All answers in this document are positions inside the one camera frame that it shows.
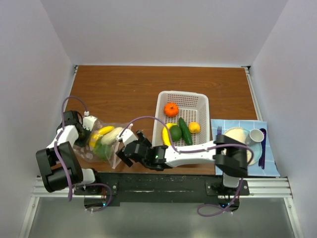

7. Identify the clear zip top bag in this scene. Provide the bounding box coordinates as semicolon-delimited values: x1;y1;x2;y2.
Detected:
73;119;127;169

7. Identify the yellow fake banana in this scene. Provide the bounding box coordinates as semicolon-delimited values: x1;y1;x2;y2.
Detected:
162;123;177;146

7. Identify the white fake vegetable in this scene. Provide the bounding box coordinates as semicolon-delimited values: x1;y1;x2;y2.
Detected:
101;127;123;145

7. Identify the green fake vegetable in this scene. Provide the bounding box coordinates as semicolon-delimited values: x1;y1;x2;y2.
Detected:
169;125;182;142

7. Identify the red fake tomato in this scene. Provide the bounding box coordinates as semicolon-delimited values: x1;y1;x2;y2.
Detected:
164;103;179;117

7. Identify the green fake cucumber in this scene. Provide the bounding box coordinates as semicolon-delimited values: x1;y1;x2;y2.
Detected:
178;117;193;145

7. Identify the fake orange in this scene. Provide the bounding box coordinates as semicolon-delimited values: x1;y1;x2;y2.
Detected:
188;121;201;134

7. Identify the white perforated plastic basket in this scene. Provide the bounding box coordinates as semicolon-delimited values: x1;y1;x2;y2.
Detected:
151;90;211;149

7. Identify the green orange fake mango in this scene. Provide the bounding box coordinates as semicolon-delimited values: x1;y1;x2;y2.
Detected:
93;143;113;161

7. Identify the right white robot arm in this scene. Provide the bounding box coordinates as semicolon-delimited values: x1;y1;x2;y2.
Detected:
116;129;251;195

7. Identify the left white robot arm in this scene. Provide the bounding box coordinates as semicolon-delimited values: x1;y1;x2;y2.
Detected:
36;111;103;194

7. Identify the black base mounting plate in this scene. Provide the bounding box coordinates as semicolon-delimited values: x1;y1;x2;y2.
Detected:
74;172;237;207

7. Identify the purple plastic fork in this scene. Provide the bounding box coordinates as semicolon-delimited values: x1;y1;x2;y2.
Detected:
216;126;222;135

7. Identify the cream and teal plate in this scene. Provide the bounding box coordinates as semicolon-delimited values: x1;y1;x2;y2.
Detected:
224;127;263;166

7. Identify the grey cup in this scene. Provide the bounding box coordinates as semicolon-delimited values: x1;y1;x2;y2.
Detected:
245;128;264;146

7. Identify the blue checked cloth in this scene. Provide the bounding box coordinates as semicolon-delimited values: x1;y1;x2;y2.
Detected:
211;119;280;177

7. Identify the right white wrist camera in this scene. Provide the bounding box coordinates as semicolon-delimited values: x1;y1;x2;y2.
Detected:
117;129;138;146

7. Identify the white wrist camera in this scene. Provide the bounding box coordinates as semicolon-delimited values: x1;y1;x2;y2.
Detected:
117;129;138;146
82;111;97;131

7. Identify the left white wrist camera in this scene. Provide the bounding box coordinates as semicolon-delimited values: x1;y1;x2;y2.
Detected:
82;111;97;131

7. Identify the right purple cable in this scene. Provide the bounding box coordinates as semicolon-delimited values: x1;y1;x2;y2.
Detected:
120;116;255;217

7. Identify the purple cable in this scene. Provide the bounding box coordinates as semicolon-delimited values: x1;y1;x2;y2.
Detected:
53;96;90;202
120;116;255;217

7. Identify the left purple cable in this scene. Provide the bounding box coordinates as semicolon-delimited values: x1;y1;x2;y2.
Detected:
53;96;90;202

